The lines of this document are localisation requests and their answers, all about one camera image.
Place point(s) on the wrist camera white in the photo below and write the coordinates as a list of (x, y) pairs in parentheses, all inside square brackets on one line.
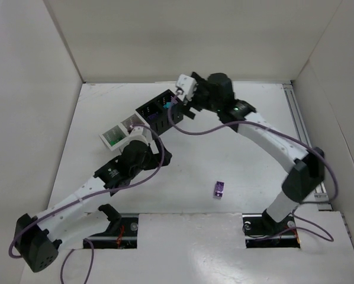
[(186, 85), (138, 133)]

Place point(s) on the lilac oval paw lego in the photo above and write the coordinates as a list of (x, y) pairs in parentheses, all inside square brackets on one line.
[(152, 117)]

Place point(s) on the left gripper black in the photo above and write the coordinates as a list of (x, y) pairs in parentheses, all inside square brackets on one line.
[(161, 151)]

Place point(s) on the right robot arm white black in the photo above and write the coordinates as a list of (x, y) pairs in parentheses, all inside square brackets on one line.
[(305, 171)]

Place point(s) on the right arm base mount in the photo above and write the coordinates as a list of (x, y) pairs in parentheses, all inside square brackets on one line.
[(260, 235)]

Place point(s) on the black slotted double container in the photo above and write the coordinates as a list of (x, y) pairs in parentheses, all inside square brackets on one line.
[(155, 106)]

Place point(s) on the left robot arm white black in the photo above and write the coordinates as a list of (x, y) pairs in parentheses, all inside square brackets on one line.
[(40, 237)]

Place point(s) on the teal rounded lego brick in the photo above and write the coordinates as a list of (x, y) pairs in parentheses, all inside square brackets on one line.
[(167, 105)]

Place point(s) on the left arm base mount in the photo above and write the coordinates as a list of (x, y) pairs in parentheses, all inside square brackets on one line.
[(122, 237)]

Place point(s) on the white slotted double container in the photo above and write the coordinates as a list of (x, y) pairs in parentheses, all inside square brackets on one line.
[(121, 131)]

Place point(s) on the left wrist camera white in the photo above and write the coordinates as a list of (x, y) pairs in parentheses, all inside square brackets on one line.
[(138, 133)]

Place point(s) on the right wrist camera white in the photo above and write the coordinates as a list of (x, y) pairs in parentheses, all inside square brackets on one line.
[(186, 85)]

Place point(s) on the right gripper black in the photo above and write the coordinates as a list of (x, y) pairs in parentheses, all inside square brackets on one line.
[(195, 99)]

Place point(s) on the purple lego brick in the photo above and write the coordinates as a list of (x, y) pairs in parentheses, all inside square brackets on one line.
[(218, 189)]

